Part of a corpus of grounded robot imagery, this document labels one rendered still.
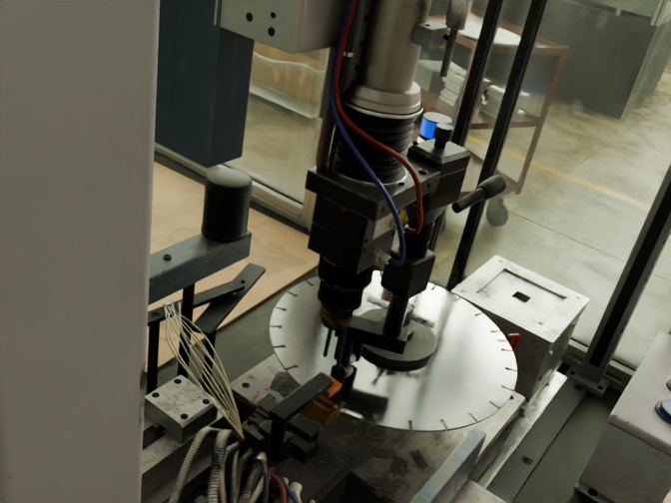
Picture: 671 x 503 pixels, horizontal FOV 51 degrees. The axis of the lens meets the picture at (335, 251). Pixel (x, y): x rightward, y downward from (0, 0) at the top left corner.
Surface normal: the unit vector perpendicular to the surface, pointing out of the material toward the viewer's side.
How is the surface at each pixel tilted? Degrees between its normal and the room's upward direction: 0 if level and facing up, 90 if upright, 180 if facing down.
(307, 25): 90
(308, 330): 0
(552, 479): 0
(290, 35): 90
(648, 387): 0
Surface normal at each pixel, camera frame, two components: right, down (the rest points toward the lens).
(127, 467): 0.79, 0.42
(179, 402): 0.17, -0.85
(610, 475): -0.59, 0.33
